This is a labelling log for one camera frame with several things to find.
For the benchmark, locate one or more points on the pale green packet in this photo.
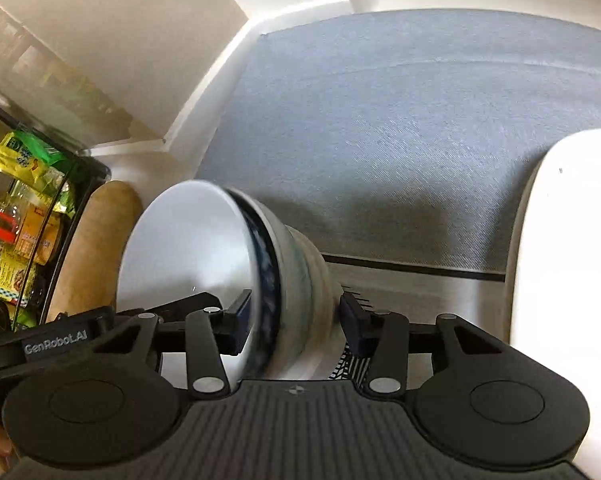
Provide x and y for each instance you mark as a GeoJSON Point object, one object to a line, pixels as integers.
{"type": "Point", "coordinates": [40, 185]}

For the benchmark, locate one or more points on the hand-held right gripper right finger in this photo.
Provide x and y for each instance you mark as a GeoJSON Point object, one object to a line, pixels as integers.
{"type": "Point", "coordinates": [353, 320]}

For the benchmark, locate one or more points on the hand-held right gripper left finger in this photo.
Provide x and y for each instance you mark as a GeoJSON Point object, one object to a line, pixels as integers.
{"type": "Point", "coordinates": [241, 327]}

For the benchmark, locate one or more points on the grey mat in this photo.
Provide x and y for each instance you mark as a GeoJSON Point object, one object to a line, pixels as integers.
{"type": "Point", "coordinates": [380, 135]}

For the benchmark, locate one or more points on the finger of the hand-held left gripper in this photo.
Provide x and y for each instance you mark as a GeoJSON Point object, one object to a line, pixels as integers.
{"type": "Point", "coordinates": [180, 302]}

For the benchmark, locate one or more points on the green and yellow packet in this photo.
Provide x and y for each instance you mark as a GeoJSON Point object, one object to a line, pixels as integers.
{"type": "Point", "coordinates": [20, 152]}

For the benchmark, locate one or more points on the large white plate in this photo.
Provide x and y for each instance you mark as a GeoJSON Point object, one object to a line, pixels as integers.
{"type": "Point", "coordinates": [570, 260]}

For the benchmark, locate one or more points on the yellow checked packet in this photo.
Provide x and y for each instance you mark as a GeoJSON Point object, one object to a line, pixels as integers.
{"type": "Point", "coordinates": [13, 275]}

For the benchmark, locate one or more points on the yellow box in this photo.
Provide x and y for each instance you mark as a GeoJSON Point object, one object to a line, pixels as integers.
{"type": "Point", "coordinates": [38, 235]}

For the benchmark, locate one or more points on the tan rounded wooden object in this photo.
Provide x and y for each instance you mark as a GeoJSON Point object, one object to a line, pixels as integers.
{"type": "Point", "coordinates": [105, 225]}

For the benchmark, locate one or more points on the blue patterned bowl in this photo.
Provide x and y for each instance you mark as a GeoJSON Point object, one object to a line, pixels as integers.
{"type": "Point", "coordinates": [190, 250]}

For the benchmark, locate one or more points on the black ribbed drain rack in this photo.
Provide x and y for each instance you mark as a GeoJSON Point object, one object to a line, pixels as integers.
{"type": "Point", "coordinates": [341, 367]}

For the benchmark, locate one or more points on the black storage bin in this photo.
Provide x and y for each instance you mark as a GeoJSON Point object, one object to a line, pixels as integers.
{"type": "Point", "coordinates": [78, 220]}

